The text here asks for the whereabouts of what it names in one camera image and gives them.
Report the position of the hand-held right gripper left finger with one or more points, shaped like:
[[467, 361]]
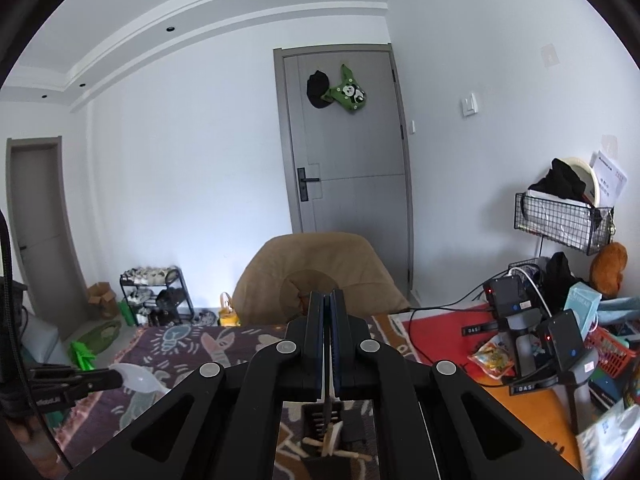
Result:
[[317, 340]]

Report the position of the black utensil organizer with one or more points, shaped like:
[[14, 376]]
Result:
[[360, 425]]

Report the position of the wooden chopstick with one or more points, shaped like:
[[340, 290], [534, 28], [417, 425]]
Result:
[[328, 430], [350, 454]]

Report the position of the narrow grey door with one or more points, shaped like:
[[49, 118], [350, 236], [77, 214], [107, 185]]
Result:
[[40, 235]]

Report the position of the red plastic basket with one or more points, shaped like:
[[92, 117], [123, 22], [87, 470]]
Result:
[[612, 352]]

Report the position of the brown plush toy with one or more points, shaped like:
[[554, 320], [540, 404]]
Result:
[[610, 267]]

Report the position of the colourful snack packet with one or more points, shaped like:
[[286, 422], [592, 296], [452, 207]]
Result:
[[492, 357]]

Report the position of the white round plate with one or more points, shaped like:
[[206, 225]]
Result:
[[592, 180]]

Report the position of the red mat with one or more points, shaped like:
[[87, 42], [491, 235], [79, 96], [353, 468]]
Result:
[[445, 335]]

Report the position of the black cloth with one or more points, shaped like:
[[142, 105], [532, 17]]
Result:
[[557, 180]]

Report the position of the white blue packet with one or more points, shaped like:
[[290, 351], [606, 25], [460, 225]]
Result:
[[607, 440]]

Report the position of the cardboard box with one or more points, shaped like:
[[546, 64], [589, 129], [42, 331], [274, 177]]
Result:
[[102, 300]]

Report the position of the black bag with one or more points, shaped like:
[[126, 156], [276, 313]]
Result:
[[560, 275]]

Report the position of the grey cushion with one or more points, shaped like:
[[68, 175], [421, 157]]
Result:
[[42, 340]]

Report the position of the white paper sheets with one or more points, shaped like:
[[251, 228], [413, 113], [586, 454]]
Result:
[[610, 175]]

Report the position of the white slim plastic spoon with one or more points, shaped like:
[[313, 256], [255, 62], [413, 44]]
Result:
[[142, 380]]

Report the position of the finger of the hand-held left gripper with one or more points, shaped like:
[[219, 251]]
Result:
[[75, 376], [60, 401]]

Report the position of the printed woven blanket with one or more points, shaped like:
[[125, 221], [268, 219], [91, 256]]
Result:
[[165, 345]]

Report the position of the black shoe rack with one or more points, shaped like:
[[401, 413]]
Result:
[[157, 295]]

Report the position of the light blue box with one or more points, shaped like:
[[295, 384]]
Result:
[[582, 310]]

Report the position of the yellow bag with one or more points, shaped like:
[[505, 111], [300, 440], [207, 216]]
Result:
[[229, 312]]

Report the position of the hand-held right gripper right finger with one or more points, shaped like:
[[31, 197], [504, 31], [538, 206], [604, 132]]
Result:
[[340, 340]]

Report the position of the bright green toy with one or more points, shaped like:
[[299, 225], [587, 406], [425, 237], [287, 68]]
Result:
[[82, 355]]

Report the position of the white light switch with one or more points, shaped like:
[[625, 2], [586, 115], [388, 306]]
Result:
[[469, 105]]

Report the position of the black hat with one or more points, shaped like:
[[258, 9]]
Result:
[[317, 90]]

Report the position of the tan cushioned chair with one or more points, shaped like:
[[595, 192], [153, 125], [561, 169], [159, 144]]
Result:
[[320, 255]]

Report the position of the green panda hat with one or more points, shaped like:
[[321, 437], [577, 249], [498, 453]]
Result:
[[347, 92]]

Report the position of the black camera on grey stand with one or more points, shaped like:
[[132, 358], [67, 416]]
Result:
[[510, 295], [565, 345]]

